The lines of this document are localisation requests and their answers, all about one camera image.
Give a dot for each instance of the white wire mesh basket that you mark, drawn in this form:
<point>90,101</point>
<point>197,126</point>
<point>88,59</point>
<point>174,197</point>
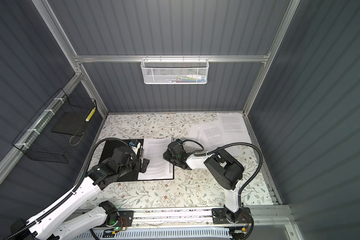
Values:
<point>155,71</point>

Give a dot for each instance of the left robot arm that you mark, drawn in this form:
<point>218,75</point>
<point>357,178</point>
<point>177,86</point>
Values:
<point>52,222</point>

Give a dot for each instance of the yellow marker pen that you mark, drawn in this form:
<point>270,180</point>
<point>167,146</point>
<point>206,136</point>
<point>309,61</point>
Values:
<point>90,115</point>

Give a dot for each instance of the black clip folder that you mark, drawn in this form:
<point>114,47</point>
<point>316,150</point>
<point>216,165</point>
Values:
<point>158,169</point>

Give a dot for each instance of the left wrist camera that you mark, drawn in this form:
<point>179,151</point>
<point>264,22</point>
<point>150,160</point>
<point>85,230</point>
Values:
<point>135,145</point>

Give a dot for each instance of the floral table mat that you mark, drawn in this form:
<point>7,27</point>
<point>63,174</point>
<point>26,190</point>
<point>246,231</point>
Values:
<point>196,188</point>

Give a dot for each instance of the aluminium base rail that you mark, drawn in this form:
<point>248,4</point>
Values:
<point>203,217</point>

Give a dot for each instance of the black pad in basket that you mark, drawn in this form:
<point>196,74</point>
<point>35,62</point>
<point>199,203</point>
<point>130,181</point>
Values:
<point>72,124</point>

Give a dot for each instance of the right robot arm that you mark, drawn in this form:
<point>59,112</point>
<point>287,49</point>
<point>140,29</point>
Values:
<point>226,170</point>

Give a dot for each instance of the black wire basket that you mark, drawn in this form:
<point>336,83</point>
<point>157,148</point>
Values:
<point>55,135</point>

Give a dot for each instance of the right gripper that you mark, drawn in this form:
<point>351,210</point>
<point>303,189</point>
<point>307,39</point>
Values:
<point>166,156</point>

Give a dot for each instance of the pens in white basket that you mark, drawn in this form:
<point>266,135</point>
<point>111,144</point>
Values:
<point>193,78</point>

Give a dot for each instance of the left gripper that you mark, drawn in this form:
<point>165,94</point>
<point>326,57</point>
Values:
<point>138,163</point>

